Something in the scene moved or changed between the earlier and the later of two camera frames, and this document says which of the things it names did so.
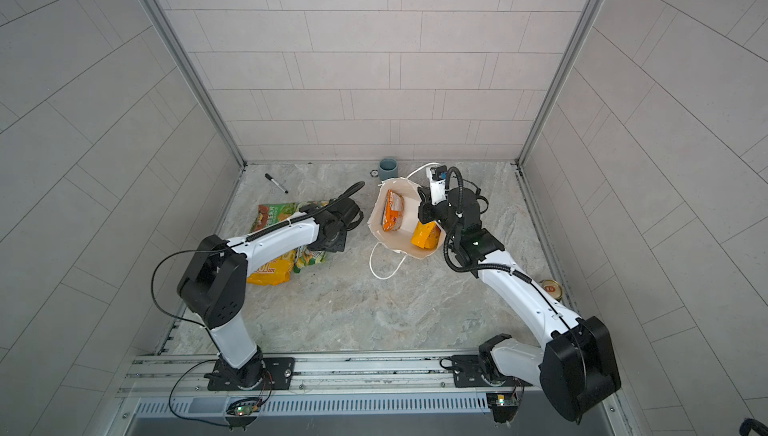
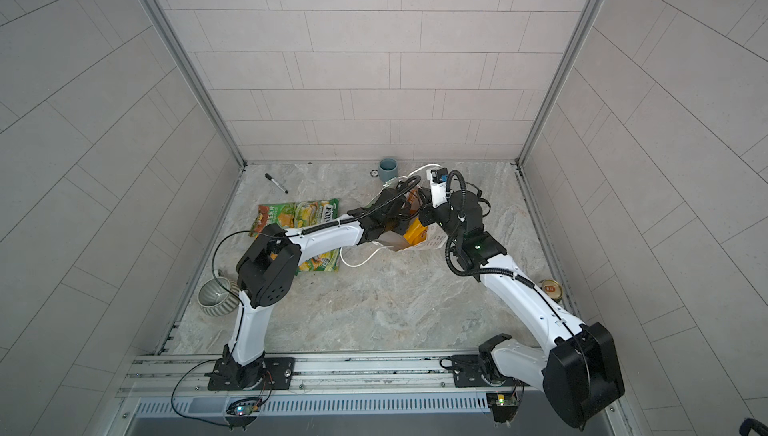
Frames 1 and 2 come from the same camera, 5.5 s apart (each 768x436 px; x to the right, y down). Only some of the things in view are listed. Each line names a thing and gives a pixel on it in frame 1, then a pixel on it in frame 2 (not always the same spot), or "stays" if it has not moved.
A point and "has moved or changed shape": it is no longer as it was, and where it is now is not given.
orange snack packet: (426, 234) has moved or changed shape
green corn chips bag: (272, 213) stays
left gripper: (341, 245) -> (405, 215)
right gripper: (427, 206) stays
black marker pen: (276, 183) stays
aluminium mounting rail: (353, 376) stays
